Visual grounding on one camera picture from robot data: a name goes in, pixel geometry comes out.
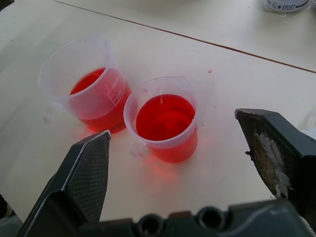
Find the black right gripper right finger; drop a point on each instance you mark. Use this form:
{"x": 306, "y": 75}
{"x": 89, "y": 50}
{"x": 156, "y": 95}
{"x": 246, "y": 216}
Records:
{"x": 276, "y": 148}

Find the beaker with red liquid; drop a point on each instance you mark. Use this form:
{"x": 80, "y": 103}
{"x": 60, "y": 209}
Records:
{"x": 165, "y": 123}
{"x": 93, "y": 101}

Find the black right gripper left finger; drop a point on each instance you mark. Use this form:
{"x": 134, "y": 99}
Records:
{"x": 84, "y": 177}

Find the white all sport bottle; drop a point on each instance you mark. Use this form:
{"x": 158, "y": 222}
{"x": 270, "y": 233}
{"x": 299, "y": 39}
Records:
{"x": 285, "y": 5}

